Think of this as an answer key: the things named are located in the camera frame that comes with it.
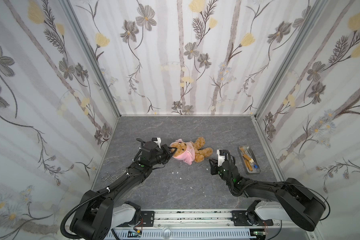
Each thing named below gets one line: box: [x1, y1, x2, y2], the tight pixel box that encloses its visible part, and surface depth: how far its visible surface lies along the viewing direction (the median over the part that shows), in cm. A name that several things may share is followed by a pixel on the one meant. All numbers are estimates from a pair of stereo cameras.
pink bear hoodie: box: [170, 139, 195, 165], surface depth 83 cm
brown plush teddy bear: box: [171, 137, 213, 163], surface depth 88 cm
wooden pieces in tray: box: [239, 147, 254, 172], surface depth 97 cm
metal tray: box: [238, 144, 262, 174], surface depth 97 cm
